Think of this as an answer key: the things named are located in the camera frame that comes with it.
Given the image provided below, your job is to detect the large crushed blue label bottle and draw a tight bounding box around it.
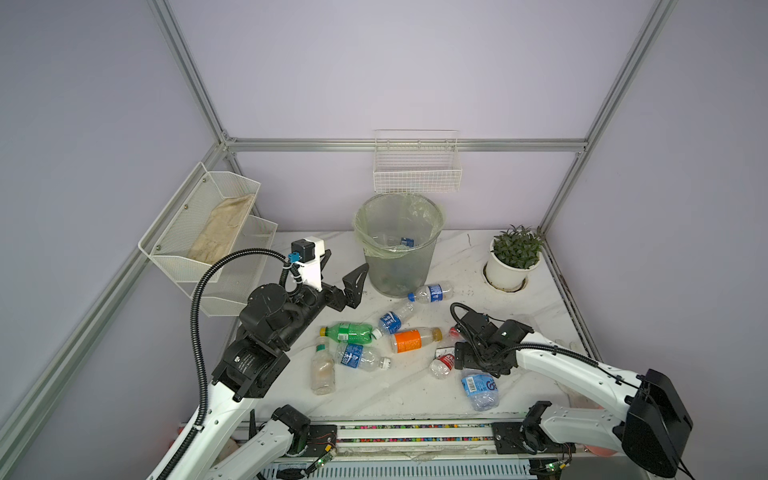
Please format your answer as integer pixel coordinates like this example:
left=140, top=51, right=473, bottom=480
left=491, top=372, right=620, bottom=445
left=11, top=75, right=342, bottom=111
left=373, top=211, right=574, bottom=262
left=461, top=369, right=500, bottom=412

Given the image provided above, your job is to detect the clear bottle blue label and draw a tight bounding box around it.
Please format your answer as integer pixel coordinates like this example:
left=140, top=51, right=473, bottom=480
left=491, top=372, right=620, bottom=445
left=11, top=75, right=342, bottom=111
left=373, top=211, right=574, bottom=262
left=334, top=343, right=392, bottom=372

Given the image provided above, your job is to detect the clear bottle green cap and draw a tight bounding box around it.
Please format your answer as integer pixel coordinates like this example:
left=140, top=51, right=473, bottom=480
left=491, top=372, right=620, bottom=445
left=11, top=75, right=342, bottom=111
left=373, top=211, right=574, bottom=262
left=310, top=342, right=336, bottom=395

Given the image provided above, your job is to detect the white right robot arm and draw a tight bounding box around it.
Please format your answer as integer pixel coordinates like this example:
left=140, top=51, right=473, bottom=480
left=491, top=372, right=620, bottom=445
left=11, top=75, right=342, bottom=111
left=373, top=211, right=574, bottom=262
left=449, top=302, right=693, bottom=479

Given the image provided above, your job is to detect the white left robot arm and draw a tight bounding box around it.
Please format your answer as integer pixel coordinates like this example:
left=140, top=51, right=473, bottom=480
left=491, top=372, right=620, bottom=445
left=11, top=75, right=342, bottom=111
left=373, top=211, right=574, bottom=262
left=150, top=238, right=370, bottom=479

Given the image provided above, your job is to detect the green lined trash bin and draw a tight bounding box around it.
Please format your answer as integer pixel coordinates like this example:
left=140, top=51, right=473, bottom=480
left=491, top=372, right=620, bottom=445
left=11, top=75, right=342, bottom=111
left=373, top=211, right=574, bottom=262
left=353, top=193, right=445, bottom=298

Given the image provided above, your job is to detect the blue label bottle near bin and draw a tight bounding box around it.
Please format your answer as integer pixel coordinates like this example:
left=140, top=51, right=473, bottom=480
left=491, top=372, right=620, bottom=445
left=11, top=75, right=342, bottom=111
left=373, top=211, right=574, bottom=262
left=407, top=281, right=455, bottom=304

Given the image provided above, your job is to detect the green soda bottle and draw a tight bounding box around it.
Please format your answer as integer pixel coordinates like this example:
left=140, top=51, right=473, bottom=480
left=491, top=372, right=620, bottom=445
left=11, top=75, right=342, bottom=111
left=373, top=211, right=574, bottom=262
left=319, top=322, right=375, bottom=345

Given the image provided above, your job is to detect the red white label bottle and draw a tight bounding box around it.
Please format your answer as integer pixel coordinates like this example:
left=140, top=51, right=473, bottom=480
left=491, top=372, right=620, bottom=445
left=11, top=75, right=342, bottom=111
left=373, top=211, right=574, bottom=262
left=429, top=347, right=455, bottom=379

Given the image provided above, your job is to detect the small blue label bottle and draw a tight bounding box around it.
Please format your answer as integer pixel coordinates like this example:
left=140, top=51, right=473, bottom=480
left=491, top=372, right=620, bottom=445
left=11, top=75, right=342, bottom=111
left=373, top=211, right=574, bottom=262
left=372, top=300, right=416, bottom=340

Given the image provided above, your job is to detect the orange label bottle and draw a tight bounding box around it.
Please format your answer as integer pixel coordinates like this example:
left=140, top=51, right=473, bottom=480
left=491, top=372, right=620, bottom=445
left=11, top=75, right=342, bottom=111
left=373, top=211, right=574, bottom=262
left=390, top=327, right=443, bottom=354

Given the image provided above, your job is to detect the potted green succulent plant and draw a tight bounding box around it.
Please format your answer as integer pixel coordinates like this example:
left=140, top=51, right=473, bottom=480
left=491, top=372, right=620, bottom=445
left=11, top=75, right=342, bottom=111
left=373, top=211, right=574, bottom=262
left=484, top=225, right=544, bottom=293

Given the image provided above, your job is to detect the beige cloth in shelf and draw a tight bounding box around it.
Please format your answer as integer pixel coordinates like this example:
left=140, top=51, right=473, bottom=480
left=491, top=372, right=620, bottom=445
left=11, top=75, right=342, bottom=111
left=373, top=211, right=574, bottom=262
left=187, top=194, right=256, bottom=265

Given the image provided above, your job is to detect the white two-tier mesh shelf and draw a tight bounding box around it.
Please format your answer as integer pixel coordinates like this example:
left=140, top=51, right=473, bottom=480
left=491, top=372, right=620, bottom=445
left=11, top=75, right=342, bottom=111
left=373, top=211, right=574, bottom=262
left=138, top=163, right=277, bottom=317

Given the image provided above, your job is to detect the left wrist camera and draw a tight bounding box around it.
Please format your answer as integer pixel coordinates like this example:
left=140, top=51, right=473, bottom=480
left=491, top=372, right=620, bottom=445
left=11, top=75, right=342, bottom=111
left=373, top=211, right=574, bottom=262
left=288, top=236, right=326, bottom=292

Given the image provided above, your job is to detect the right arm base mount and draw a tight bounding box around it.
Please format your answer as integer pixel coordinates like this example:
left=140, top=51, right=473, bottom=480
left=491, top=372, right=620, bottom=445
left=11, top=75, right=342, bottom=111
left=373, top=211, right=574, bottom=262
left=491, top=422, right=574, bottom=455

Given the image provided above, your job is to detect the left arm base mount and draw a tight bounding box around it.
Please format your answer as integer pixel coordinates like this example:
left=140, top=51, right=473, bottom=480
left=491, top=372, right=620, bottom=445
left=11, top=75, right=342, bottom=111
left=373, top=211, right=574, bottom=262
left=254, top=423, right=338, bottom=459

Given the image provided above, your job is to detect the white wire wall basket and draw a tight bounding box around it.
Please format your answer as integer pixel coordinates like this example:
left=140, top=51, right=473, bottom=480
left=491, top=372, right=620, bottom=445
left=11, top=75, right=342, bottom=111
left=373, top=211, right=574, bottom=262
left=373, top=129, right=463, bottom=194

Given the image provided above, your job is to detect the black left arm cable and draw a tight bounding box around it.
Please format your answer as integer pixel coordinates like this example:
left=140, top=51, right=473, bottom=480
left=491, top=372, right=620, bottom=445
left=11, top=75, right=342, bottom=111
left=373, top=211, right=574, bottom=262
left=155, top=248, right=289, bottom=480

